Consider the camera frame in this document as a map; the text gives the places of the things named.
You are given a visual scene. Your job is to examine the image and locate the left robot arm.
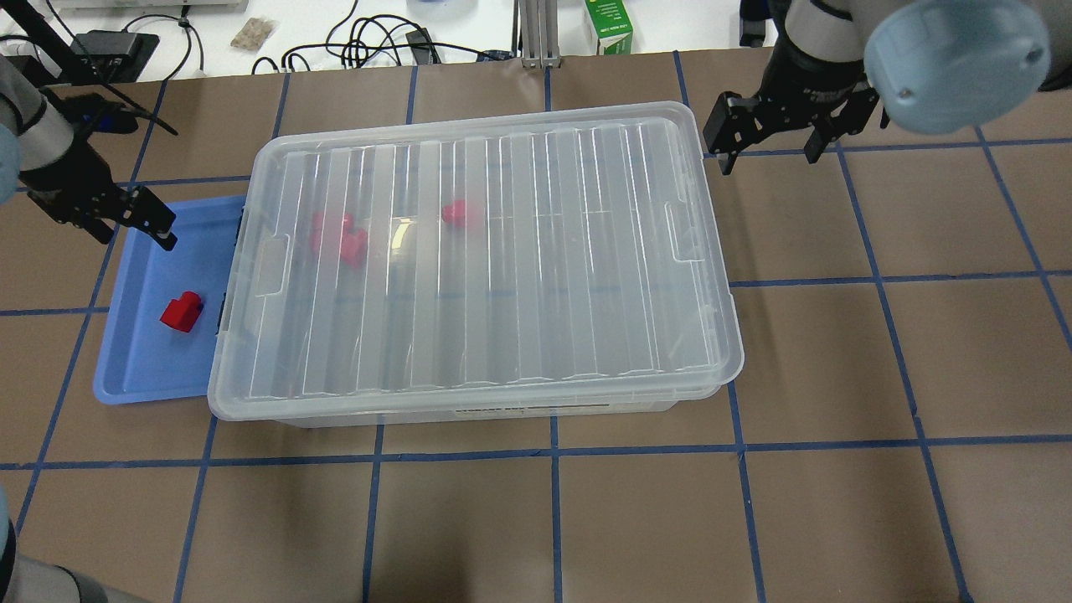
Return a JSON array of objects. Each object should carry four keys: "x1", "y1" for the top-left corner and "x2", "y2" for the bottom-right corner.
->
[{"x1": 1, "y1": 57, "x2": 178, "y2": 251}]

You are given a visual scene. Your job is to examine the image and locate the clear plastic storage box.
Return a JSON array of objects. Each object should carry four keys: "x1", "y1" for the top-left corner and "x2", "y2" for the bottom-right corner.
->
[{"x1": 206, "y1": 102, "x2": 745, "y2": 430}]

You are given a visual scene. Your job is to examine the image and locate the aluminium frame post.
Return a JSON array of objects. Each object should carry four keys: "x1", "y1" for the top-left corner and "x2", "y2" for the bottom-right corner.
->
[{"x1": 513, "y1": 1, "x2": 560, "y2": 69}]

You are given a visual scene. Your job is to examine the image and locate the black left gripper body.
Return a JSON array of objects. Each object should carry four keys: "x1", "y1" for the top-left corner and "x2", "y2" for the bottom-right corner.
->
[{"x1": 19, "y1": 137, "x2": 176, "y2": 240}]

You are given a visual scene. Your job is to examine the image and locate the blue plastic tray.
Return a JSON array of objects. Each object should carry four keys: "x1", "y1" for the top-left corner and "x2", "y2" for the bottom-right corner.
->
[{"x1": 93, "y1": 195, "x2": 245, "y2": 405}]

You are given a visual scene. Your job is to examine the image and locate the red block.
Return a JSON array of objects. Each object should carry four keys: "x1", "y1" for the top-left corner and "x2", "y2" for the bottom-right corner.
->
[
  {"x1": 307, "y1": 211, "x2": 356, "y2": 256},
  {"x1": 338, "y1": 227, "x2": 370, "y2": 270},
  {"x1": 158, "y1": 291, "x2": 204, "y2": 333},
  {"x1": 441, "y1": 198, "x2": 485, "y2": 230}
]

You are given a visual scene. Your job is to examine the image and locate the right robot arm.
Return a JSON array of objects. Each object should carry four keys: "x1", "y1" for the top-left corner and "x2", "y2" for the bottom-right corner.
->
[{"x1": 702, "y1": 1, "x2": 1071, "y2": 174}]

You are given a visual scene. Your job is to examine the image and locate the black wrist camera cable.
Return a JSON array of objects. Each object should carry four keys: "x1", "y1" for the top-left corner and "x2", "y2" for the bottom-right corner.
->
[{"x1": 33, "y1": 80, "x2": 180, "y2": 138}]

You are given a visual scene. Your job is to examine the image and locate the green white carton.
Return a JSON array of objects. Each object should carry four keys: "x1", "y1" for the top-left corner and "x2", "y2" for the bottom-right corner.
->
[{"x1": 582, "y1": 0, "x2": 635, "y2": 56}]

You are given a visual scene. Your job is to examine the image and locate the clear plastic box lid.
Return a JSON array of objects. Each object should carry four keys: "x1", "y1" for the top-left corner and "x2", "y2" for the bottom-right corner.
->
[{"x1": 206, "y1": 100, "x2": 745, "y2": 421}]

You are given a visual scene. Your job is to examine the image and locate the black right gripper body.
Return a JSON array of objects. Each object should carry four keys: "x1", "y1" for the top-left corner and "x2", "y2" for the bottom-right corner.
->
[{"x1": 702, "y1": 33, "x2": 879, "y2": 159}]

